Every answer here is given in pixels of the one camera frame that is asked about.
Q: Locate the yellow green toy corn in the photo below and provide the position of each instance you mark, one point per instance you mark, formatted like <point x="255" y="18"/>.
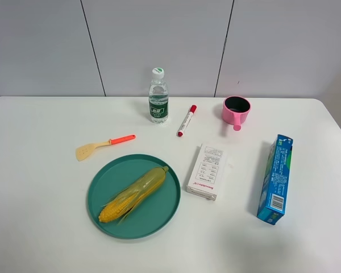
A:
<point x="126" y="201"/>

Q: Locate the red white marker pen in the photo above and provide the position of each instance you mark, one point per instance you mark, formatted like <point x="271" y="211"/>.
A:
<point x="186" y="121"/>

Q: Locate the clear water bottle green label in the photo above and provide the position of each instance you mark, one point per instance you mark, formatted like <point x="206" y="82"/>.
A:
<point x="158" y="97"/>

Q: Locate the white cardboard box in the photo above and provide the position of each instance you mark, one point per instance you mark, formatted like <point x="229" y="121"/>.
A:
<point x="207" y="174"/>

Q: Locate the pink toy saucepan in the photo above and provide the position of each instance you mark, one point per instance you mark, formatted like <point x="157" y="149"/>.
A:
<point x="235" y="111"/>

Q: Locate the teal round plate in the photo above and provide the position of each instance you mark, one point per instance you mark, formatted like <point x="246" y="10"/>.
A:
<point x="151" y="215"/>

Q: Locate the blue long box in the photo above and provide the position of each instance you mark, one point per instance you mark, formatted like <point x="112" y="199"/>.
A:
<point x="272" y="203"/>

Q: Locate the yellow spatula orange handle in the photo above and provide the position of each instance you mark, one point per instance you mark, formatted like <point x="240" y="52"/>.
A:
<point x="85" y="151"/>

